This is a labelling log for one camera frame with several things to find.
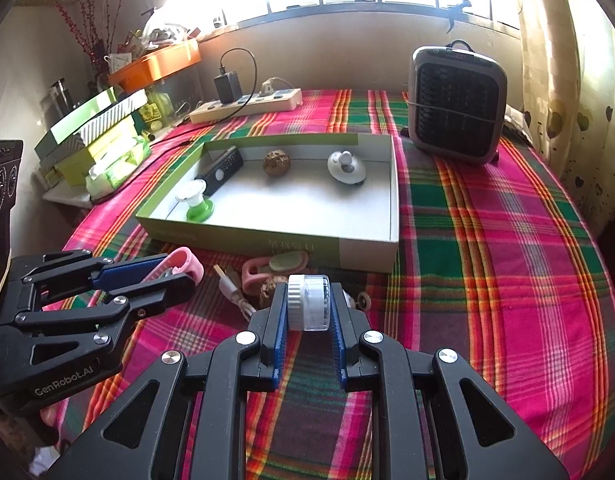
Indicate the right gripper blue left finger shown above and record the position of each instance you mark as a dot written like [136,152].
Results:
[265,369]

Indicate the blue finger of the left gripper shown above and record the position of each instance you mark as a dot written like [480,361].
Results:
[154,297]
[115,275]

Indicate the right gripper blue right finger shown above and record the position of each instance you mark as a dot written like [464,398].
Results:
[345,327]

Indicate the brown walnut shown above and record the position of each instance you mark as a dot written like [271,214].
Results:
[276,163]
[267,292]

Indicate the pink clip holder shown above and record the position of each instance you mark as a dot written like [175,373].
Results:
[181,261]

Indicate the white ribbed cylinder jar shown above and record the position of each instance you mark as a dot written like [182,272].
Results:
[308,299]

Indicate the pink holder with green disc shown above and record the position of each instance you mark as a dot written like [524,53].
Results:
[256,271]

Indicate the green white suction hook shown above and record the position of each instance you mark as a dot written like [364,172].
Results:
[191,193]

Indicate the black rectangular lighter device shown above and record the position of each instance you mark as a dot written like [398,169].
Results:
[218,171]

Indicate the green tissue pack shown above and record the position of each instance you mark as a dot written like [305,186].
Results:
[120,160]

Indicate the shallow white green cardboard box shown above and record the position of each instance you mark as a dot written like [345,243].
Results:
[353,227]

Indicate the stack of green white boxes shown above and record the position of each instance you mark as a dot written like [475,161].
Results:
[69,148]

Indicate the plaid pink green tablecloth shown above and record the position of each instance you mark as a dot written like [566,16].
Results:
[494,262]

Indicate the orange plastic tray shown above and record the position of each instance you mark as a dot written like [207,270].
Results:
[156,65]

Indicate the beige power strip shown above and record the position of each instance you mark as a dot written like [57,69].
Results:
[280,101]

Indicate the black charger adapter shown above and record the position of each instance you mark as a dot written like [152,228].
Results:
[228,86]

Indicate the red berry branch decoration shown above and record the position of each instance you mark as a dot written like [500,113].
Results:
[94,35]

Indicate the white plug in strip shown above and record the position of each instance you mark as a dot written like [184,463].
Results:
[268,87]

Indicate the grey black space heater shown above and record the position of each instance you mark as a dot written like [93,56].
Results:
[456,102]

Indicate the black window latch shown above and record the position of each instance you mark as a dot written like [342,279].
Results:
[455,11]

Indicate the cream heart pattern curtain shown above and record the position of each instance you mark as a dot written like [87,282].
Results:
[568,68]

